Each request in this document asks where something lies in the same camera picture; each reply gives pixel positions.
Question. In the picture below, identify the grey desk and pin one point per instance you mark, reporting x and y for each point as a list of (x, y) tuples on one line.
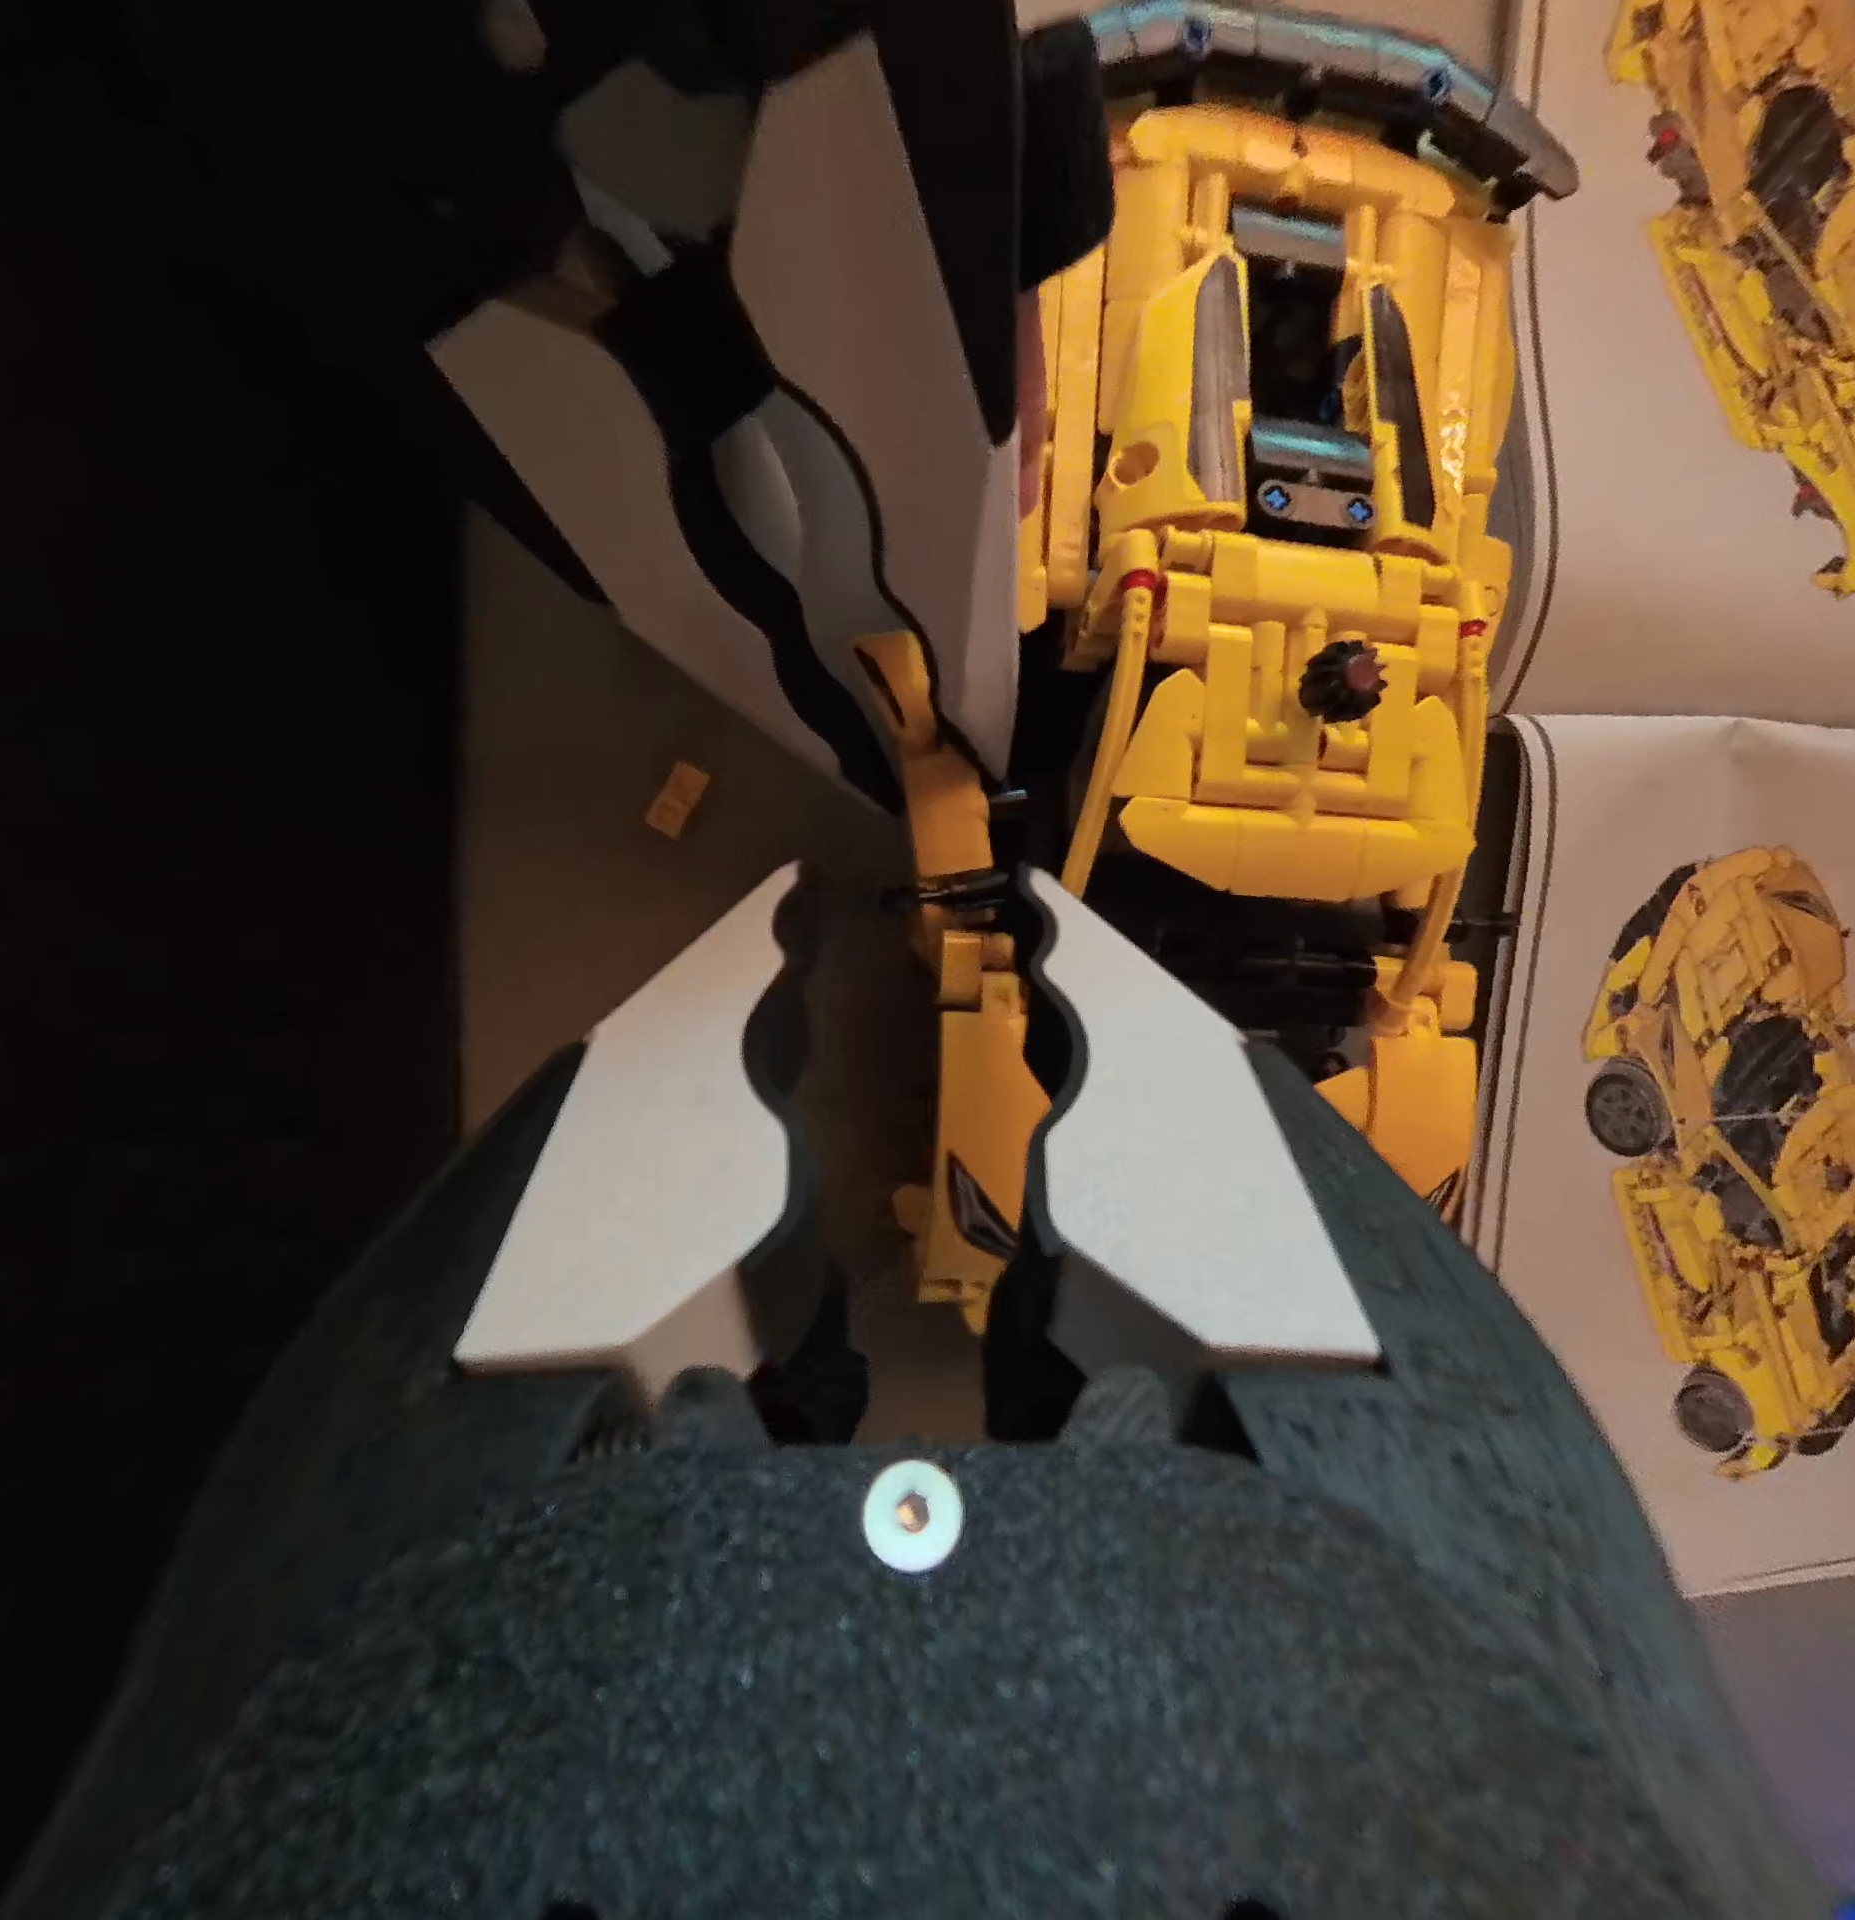
[(599, 931)]

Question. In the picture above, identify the yellow toy brick car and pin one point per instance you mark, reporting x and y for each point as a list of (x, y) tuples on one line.
[(1288, 780)]

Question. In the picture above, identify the yellow hollow slope brick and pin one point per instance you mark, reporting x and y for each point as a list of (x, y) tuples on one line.
[(680, 798)]

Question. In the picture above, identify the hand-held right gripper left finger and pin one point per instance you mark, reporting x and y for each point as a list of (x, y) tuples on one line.
[(628, 1200)]

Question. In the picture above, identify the person's left hand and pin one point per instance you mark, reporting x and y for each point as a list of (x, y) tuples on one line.
[(513, 33)]

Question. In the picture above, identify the open instruction booklet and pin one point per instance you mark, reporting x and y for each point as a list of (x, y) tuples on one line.
[(1692, 721)]

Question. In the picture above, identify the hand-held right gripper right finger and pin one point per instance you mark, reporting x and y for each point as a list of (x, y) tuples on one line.
[(1198, 1200)]

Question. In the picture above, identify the small black round brick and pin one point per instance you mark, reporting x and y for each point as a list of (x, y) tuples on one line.
[(1340, 678)]

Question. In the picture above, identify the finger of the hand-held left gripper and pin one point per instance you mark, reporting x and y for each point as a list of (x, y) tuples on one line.
[(569, 435), (882, 301)]

